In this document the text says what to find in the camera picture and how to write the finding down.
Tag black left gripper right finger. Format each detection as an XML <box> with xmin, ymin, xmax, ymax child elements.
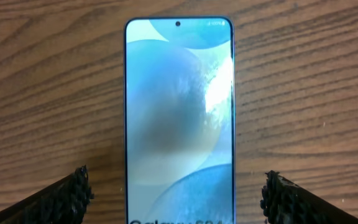
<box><xmin>260</xmin><ymin>170</ymin><xmax>358</xmax><ymax>224</ymax></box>

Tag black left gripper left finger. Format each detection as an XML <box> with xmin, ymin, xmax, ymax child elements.
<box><xmin>0</xmin><ymin>166</ymin><xmax>94</xmax><ymax>224</ymax></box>

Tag blue samsung galaxy phone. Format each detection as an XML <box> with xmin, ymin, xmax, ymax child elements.
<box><xmin>124</xmin><ymin>16</ymin><xmax>236</xmax><ymax>224</ymax></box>

